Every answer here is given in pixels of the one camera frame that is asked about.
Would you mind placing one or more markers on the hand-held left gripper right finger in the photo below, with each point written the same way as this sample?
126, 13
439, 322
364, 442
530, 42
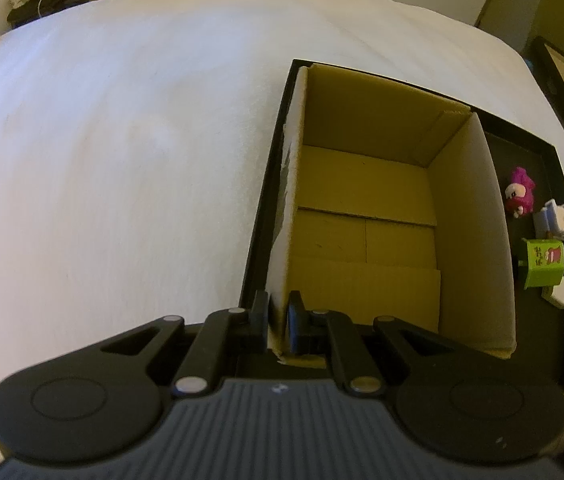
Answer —
293, 325

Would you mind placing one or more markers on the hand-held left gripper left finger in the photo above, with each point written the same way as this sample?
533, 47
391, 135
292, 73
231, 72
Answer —
261, 321

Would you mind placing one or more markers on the green cube toy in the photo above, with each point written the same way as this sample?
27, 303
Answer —
542, 262

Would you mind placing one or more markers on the black shallow tray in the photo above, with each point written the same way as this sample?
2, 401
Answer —
527, 160

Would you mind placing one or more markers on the cardboard box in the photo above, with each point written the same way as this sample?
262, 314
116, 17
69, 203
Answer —
362, 185

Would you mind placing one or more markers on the small white toy piece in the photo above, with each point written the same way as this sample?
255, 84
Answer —
557, 297

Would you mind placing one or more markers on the white block toy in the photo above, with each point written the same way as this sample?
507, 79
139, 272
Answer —
556, 220

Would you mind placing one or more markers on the pink toy figure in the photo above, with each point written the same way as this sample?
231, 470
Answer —
521, 192

